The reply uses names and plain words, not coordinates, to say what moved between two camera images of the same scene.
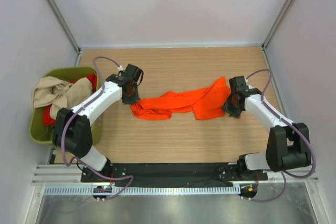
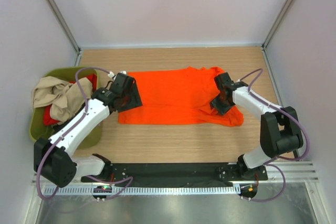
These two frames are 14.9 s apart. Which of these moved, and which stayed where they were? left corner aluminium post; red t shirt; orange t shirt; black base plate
Moved: orange t shirt
Stayed: black base plate; red t shirt; left corner aluminium post
